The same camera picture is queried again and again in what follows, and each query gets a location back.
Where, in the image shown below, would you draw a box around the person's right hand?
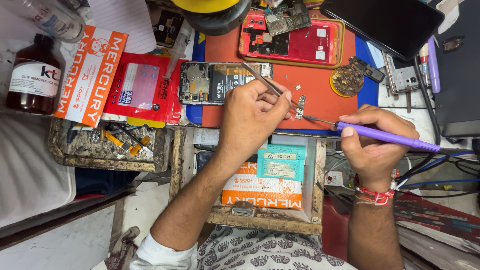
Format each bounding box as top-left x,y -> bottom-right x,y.
337,104 -> 421,189

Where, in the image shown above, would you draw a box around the person's left hand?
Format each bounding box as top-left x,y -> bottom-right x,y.
217,78 -> 294,168

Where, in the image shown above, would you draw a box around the purple soldering iron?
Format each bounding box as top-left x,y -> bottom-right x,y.
303,115 -> 442,153

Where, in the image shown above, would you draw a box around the metal tweezers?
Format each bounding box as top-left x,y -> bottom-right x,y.
241,62 -> 302,114

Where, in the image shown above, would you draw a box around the opened black phone with battery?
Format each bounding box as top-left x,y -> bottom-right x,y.
178,61 -> 274,106

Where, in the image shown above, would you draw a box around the small charging port board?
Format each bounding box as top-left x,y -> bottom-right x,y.
295,95 -> 307,120

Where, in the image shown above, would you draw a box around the teal packet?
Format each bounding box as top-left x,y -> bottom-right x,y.
256,144 -> 307,183

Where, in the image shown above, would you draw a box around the blue mat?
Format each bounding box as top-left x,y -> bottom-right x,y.
185,31 -> 380,136

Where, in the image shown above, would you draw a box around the small orange white packet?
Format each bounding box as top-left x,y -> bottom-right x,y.
221,161 -> 304,210

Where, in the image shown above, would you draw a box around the brass wool tip cleaner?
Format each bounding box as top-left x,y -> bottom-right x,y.
329,64 -> 365,98

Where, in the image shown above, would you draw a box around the orange work mat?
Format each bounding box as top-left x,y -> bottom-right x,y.
202,9 -> 359,131

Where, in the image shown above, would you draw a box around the black phone component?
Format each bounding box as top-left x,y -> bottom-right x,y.
348,56 -> 386,83

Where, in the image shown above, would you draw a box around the clear syringe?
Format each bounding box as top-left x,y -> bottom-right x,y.
163,25 -> 193,82

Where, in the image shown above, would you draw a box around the small metal part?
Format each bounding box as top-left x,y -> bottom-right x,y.
231,200 -> 255,217

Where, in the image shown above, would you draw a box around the yellow sheet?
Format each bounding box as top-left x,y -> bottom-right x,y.
126,116 -> 167,129

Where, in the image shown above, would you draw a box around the red plastic packet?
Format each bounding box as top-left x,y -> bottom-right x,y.
103,52 -> 189,125

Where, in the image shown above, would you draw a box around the yellow black round lamp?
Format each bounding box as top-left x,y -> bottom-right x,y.
171,0 -> 252,37

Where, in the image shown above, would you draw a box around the phone motherboard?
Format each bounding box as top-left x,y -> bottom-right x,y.
264,1 -> 313,37

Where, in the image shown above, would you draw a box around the wooden drawer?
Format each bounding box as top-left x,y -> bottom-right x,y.
168,127 -> 328,236

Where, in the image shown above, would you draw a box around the purple pen tool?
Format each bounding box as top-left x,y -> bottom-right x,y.
427,36 -> 442,95

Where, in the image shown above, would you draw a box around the red white tube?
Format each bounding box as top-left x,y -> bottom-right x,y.
419,43 -> 430,76

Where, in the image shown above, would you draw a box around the black phone back part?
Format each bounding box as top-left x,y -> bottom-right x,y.
151,9 -> 185,48

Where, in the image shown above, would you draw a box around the dark grey device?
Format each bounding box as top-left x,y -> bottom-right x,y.
430,0 -> 480,138

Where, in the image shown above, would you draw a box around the black phone screen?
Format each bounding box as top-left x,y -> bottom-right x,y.
320,0 -> 446,62

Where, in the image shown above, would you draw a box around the person's patterned white shirt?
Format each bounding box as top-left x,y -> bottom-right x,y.
129,224 -> 359,270

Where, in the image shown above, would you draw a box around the lined paper sheet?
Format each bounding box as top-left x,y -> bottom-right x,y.
86,0 -> 158,55

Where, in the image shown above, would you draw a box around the large orange white packet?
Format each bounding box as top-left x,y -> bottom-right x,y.
53,25 -> 129,129

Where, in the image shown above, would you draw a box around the small wooden tray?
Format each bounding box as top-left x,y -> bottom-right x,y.
47,117 -> 174,173

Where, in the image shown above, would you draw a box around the brown glue remover bottle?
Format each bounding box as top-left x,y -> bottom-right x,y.
6,33 -> 63,116

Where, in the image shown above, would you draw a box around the clear plastic bottle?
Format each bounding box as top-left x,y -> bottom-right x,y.
0,0 -> 86,44

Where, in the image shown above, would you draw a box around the white cloth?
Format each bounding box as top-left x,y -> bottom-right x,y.
0,112 -> 78,229

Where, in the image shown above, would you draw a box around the red thread bracelet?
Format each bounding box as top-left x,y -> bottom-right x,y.
353,173 -> 397,207

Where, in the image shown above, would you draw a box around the blue cable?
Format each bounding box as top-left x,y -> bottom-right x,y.
399,151 -> 480,189

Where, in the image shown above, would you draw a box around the black cable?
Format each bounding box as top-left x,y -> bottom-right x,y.
395,56 -> 480,188

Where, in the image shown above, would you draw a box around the silver phone frame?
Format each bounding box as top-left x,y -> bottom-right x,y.
382,52 -> 425,95

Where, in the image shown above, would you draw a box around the red phone frame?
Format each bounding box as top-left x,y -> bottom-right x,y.
238,10 -> 346,70

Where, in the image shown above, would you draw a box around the orange flex cable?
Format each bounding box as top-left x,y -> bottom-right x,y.
103,129 -> 151,157

